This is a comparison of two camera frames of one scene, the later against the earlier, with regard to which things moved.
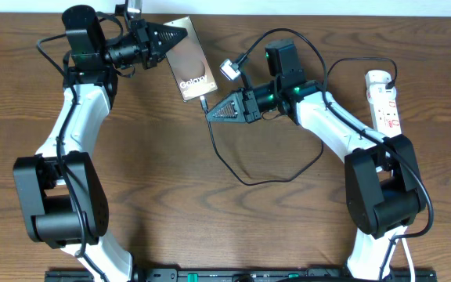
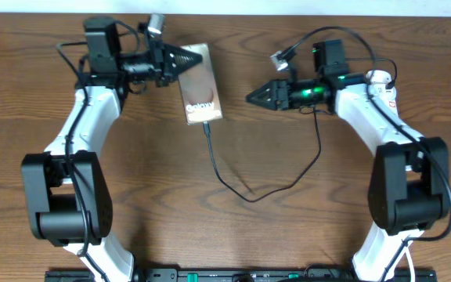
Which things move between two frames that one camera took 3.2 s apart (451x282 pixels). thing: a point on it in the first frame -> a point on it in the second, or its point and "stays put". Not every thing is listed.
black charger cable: (271, 183) -> (358, 59)
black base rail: (243, 275) stays put
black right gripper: (245, 106) -> (260, 99)
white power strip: (383, 103) stays put
